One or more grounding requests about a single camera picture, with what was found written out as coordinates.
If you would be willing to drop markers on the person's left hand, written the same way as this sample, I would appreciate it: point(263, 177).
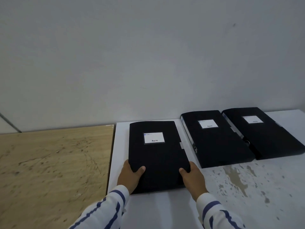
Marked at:
point(128, 177)

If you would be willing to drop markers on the person's right hand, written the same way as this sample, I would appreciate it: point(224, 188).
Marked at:
point(195, 182)

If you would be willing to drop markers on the black box file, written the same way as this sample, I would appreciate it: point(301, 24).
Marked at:
point(269, 138)
point(157, 162)
point(219, 147)

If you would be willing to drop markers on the person's left forearm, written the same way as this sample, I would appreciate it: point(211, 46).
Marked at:
point(104, 209)

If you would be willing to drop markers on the person's right forearm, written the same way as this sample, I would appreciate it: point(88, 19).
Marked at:
point(216, 214)

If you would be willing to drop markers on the white table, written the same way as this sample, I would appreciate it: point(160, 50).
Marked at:
point(262, 188)

